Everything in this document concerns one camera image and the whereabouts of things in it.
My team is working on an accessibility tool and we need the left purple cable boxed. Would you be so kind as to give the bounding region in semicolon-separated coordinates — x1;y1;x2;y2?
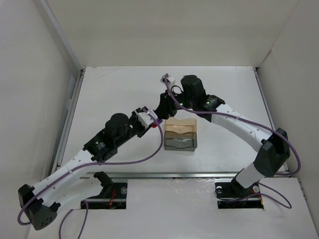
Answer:
16;107;165;239

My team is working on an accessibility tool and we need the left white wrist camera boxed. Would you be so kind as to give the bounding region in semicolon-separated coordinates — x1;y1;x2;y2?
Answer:
135;107;158;129

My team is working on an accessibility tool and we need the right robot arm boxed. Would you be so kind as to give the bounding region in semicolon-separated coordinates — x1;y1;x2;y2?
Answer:
155;74;290;198

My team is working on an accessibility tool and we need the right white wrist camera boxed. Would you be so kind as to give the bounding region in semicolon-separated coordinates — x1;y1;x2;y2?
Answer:
160;73;175;87

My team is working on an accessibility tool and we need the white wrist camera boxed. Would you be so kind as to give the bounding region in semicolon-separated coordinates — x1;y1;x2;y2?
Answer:
135;107;158;129
160;73;175;87

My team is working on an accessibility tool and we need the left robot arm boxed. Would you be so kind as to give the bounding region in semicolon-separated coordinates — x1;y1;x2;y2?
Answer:
17;107;162;231

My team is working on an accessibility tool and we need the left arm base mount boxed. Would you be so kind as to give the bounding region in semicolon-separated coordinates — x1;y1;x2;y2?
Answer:
85;171;128;210

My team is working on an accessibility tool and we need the aluminium rail front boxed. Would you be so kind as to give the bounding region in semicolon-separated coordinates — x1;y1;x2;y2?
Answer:
79;172;290;180

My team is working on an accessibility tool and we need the orange transparent container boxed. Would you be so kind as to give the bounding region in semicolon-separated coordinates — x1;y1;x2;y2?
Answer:
164;118;197;135

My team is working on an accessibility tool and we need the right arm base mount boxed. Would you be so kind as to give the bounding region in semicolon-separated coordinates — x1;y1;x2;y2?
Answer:
214;182;264;209

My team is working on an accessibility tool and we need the grey transparent container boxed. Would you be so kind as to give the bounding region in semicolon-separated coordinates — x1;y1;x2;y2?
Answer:
164;131;197;152

